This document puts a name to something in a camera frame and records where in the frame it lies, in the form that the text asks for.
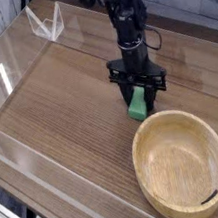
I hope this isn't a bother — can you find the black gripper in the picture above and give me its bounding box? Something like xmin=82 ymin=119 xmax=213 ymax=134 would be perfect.
xmin=106 ymin=40 xmax=167 ymax=111

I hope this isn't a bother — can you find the green stick block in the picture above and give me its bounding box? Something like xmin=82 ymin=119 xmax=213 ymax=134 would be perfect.
xmin=128 ymin=87 xmax=148 ymax=121

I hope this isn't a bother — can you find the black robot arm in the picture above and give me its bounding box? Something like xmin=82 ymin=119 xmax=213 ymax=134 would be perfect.
xmin=79 ymin=0 xmax=167 ymax=120

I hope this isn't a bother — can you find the wooden bowl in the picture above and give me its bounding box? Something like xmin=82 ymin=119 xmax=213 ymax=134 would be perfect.
xmin=132 ymin=110 xmax=218 ymax=218

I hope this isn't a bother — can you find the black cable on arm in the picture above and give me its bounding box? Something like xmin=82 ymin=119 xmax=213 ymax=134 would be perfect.
xmin=140 ymin=22 xmax=166 ymax=54

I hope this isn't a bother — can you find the clear acrylic enclosure wall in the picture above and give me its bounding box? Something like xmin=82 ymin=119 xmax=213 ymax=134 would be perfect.
xmin=0 ymin=0 xmax=218 ymax=218

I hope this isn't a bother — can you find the clear acrylic corner bracket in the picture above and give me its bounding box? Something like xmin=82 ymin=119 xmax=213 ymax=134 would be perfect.
xmin=25 ymin=2 xmax=64 ymax=42

